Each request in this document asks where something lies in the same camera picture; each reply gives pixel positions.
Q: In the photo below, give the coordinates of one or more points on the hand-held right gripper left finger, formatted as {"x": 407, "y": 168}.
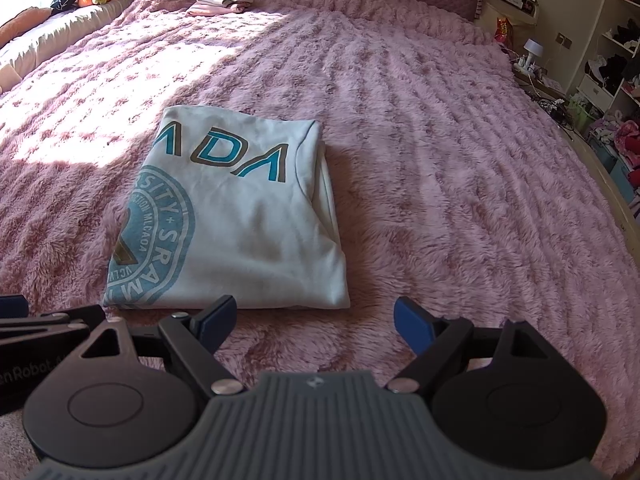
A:
{"x": 221, "y": 312}

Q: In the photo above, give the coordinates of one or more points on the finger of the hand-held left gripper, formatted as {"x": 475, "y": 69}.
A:
{"x": 12, "y": 305}

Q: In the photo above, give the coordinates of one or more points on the white printed sweatshirt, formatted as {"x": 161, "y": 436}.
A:
{"x": 250, "y": 220}

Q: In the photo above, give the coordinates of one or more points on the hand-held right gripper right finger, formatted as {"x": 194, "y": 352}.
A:
{"x": 412, "y": 321}

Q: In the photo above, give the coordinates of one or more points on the pink crumpled clothes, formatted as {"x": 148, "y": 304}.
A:
{"x": 627, "y": 142}

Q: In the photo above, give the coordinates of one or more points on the teal storage box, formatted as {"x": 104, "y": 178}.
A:
{"x": 607, "y": 156}

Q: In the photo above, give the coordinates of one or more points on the folded pink clothes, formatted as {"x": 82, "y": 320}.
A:
{"x": 215, "y": 5}

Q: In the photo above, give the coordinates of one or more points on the green bin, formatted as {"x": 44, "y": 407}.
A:
{"x": 581, "y": 112}

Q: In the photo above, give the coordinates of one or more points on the beige round bed frame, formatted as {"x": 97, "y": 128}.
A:
{"x": 582, "y": 147}

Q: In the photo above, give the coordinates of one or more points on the white table lamp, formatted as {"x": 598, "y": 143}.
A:
{"x": 534, "y": 46}

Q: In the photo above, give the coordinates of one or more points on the red snack bag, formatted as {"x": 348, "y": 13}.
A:
{"x": 503, "y": 30}

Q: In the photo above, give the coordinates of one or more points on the peach cushion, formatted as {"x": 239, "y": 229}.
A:
{"x": 22, "y": 25}

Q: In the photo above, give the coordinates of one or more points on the red cloth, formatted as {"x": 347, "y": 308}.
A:
{"x": 635, "y": 176}

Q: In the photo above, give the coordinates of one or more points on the white power strip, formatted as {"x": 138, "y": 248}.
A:
{"x": 525, "y": 66}

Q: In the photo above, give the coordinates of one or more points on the brown wall switch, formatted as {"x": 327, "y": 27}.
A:
{"x": 566, "y": 41}

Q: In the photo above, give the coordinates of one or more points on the pink fluffy blanket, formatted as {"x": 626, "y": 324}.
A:
{"x": 425, "y": 185}

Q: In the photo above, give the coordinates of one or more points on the white shelf unit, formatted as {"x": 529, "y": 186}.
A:
{"x": 607, "y": 40}

